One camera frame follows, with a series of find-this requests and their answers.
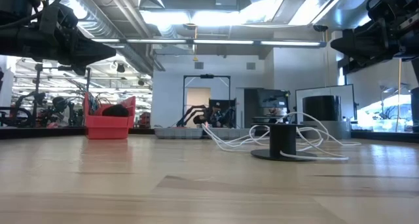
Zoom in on grey plastic tray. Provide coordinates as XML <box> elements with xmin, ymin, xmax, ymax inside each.
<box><xmin>153</xmin><ymin>127</ymin><xmax>204</xmax><ymax>140</ymax></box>
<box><xmin>206</xmin><ymin>127</ymin><xmax>257</xmax><ymax>140</ymax></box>

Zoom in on long ceiling light bar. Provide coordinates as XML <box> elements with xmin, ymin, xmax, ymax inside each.
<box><xmin>90</xmin><ymin>37</ymin><xmax>327</xmax><ymax>48</ymax></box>

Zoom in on grey round base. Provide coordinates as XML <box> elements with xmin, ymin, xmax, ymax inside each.
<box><xmin>300</xmin><ymin>120</ymin><xmax>352</xmax><ymax>140</ymax></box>

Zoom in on black robot station frame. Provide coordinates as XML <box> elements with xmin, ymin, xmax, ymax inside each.
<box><xmin>32</xmin><ymin>62</ymin><xmax>92</xmax><ymax>126</ymax></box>

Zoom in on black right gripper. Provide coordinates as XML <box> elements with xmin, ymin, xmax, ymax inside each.
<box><xmin>330</xmin><ymin>0</ymin><xmax>419</xmax><ymax>63</ymax></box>

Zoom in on seated person with cap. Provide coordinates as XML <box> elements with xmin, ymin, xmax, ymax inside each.
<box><xmin>194</xmin><ymin>102</ymin><xmax>227</xmax><ymax>128</ymax></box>

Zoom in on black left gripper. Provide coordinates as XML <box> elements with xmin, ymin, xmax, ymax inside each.
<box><xmin>0</xmin><ymin>3</ymin><xmax>117</xmax><ymax>76</ymax></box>

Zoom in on black cylinder container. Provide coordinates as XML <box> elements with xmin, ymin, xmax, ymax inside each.
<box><xmin>302</xmin><ymin>95</ymin><xmax>342</xmax><ymax>122</ymax></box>

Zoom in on black cord spool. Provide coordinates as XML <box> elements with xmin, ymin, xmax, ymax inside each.
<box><xmin>250</xmin><ymin>122</ymin><xmax>318</xmax><ymax>162</ymax></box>

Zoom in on red plastic bin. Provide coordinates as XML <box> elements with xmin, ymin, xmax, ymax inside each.
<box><xmin>83</xmin><ymin>92</ymin><xmax>137</xmax><ymax>140</ymax></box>

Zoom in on white cord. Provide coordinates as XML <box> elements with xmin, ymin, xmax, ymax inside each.
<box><xmin>201</xmin><ymin>111</ymin><xmax>363</xmax><ymax>161</ymax></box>

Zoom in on black rounded object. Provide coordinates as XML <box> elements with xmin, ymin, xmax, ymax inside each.
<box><xmin>101</xmin><ymin>103</ymin><xmax>130</xmax><ymax>117</ymax></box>

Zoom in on black post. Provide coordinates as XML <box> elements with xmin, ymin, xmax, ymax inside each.
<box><xmin>410</xmin><ymin>86</ymin><xmax>419</xmax><ymax>133</ymax></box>

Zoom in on black gantry frame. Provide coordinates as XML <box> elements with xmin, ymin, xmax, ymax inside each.
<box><xmin>182</xmin><ymin>74</ymin><xmax>232</xmax><ymax>128</ymax></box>

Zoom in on yellow hanging marker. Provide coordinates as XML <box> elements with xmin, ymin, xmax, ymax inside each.
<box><xmin>192</xmin><ymin>26</ymin><xmax>199</xmax><ymax>62</ymax></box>

